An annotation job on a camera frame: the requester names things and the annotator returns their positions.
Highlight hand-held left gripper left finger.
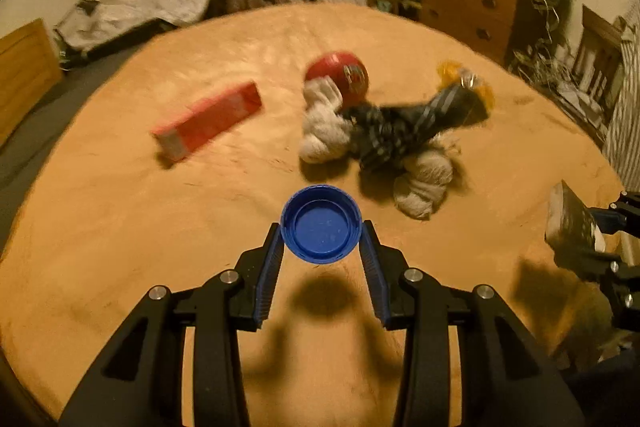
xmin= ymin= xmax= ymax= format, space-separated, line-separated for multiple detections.
xmin=59 ymin=222 xmax=286 ymax=427

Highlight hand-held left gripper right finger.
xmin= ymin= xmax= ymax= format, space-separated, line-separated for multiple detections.
xmin=361 ymin=219 xmax=586 ymax=427

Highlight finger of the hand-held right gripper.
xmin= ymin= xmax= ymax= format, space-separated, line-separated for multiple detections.
xmin=555 ymin=247 xmax=640 ymax=330
xmin=590 ymin=192 xmax=640 ymax=238

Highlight blue plastic lid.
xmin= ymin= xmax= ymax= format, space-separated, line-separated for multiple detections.
xmin=280 ymin=184 xmax=363 ymax=264

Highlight striped hanging cloth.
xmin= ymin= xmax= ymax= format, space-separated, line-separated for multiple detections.
xmin=602 ymin=2 xmax=640 ymax=194

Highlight grey knotted sock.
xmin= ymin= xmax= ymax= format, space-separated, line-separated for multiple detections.
xmin=299 ymin=77 xmax=354 ymax=165
xmin=392 ymin=147 xmax=457 ymax=221

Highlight black striped sock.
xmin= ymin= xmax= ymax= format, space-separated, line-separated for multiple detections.
xmin=345 ymin=84 xmax=489 ymax=172

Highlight wooden chair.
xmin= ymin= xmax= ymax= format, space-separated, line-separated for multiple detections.
xmin=570 ymin=4 xmax=627 ymax=98

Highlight red cardboard box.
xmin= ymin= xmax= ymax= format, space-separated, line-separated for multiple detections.
xmin=151 ymin=80 xmax=263 ymax=162

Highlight yellow crumpled wrapper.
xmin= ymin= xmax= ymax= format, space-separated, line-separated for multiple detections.
xmin=437 ymin=61 xmax=496 ymax=112

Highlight red ball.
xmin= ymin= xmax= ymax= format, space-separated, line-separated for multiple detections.
xmin=305 ymin=51 xmax=370 ymax=108

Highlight wooden chest of drawers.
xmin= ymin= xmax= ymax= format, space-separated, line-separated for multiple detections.
xmin=417 ymin=0 xmax=524 ymax=66

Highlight dark grey bed sheet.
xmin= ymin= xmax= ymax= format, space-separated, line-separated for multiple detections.
xmin=0 ymin=49 xmax=151 ymax=253

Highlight wooden headboard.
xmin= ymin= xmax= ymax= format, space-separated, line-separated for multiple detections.
xmin=0 ymin=18 xmax=65 ymax=148

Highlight tangle of white cables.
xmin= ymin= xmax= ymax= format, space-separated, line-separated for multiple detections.
xmin=509 ymin=0 xmax=603 ymax=110

